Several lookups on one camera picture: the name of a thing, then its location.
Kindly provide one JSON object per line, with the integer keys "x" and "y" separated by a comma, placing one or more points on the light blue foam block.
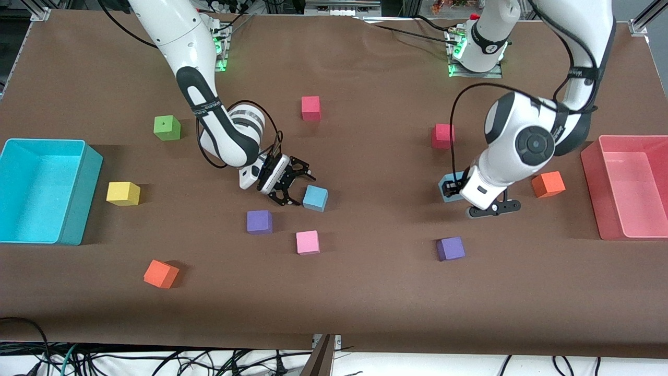
{"x": 315, "y": 198}
{"x": 443, "y": 192}

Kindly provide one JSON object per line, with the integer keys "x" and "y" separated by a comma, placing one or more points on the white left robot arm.
{"x": 522, "y": 141}

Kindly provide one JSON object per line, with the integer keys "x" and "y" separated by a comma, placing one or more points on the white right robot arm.
{"x": 177, "y": 31}

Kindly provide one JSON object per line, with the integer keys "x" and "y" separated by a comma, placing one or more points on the purple foam block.
{"x": 451, "y": 249}
{"x": 259, "y": 222}

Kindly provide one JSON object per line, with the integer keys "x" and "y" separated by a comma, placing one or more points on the red foam block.
{"x": 311, "y": 108}
{"x": 442, "y": 136}

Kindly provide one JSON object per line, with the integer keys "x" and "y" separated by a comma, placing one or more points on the pink foam block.
{"x": 308, "y": 243}

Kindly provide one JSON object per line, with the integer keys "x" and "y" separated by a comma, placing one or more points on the orange foam block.
{"x": 548, "y": 185}
{"x": 160, "y": 274}

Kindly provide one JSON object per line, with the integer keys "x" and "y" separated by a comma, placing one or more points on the green foam block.
{"x": 167, "y": 129}

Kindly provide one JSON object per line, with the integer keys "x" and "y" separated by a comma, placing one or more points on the yellow foam block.
{"x": 123, "y": 194}

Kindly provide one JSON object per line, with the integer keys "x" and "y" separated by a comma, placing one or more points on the brown table cover sheet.
{"x": 365, "y": 303}

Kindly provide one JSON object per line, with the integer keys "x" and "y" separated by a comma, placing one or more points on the pink plastic bin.
{"x": 634, "y": 193}

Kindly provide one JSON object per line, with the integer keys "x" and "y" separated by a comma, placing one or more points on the orange background item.
{"x": 449, "y": 5}

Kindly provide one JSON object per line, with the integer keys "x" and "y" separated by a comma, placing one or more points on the cyan plastic bin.
{"x": 36, "y": 193}

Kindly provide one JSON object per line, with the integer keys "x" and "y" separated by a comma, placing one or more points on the aluminium corner profile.
{"x": 639, "y": 23}

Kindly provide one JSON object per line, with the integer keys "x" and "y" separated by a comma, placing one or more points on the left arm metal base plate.
{"x": 475, "y": 74}

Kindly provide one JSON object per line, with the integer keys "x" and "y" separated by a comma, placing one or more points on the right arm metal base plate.
{"x": 223, "y": 62}

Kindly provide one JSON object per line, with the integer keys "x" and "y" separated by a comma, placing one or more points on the aluminium frame profile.
{"x": 342, "y": 6}

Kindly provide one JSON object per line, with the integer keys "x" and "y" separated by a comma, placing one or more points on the brown angled post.
{"x": 319, "y": 360}

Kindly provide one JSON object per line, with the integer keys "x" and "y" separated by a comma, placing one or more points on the small metal corner bracket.
{"x": 40, "y": 14}

